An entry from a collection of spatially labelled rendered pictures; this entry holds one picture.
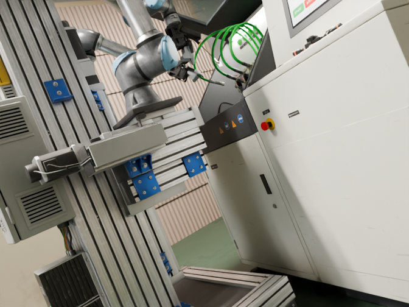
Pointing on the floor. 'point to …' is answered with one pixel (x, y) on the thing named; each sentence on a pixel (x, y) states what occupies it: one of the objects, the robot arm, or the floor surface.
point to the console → (345, 146)
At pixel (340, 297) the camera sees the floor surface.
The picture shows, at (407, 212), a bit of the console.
